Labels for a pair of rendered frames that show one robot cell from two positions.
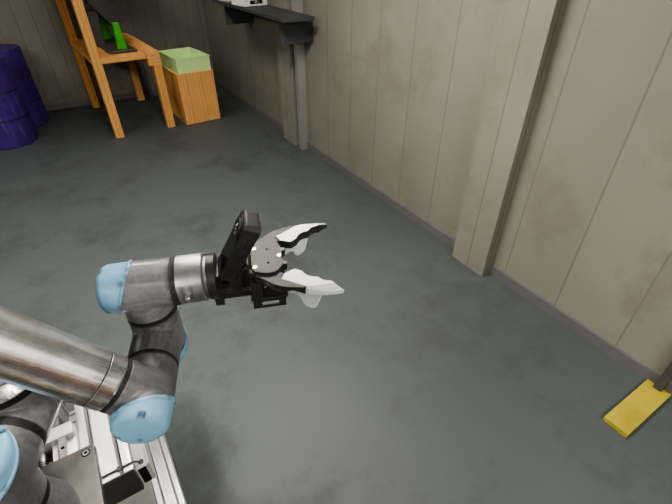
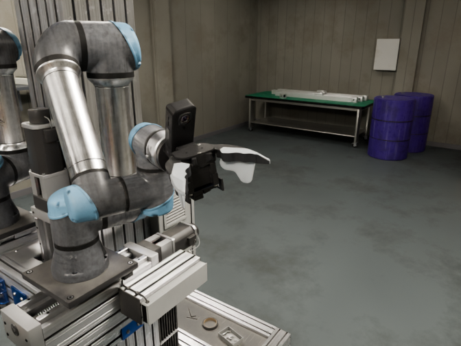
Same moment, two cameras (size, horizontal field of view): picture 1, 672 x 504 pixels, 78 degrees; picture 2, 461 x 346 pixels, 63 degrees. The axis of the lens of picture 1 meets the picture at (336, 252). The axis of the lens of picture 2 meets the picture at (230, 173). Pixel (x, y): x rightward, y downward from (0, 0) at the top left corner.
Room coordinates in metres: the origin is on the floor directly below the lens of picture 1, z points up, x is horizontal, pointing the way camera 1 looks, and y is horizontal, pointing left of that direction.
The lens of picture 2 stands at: (0.33, -0.48, 1.76)
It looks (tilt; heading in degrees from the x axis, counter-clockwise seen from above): 19 degrees down; 67
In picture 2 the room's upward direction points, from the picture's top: straight up
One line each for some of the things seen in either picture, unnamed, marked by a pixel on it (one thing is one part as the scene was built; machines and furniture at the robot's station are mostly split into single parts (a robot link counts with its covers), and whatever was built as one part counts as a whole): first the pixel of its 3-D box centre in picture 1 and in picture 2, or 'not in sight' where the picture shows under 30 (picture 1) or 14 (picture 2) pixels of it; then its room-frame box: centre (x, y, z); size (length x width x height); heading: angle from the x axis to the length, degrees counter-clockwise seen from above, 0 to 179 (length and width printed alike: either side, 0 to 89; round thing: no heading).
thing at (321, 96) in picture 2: not in sight; (307, 113); (4.49, 5.67, 0.43); 2.37 x 0.90 x 0.86; 122
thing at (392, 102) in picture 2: (0, 94); (400, 123); (5.26, 4.11, 0.47); 1.27 x 0.78 x 0.94; 32
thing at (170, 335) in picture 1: (158, 338); (148, 189); (0.46, 0.29, 1.46); 0.11 x 0.08 x 0.11; 11
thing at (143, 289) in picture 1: (142, 286); (152, 144); (0.48, 0.29, 1.56); 0.11 x 0.08 x 0.09; 101
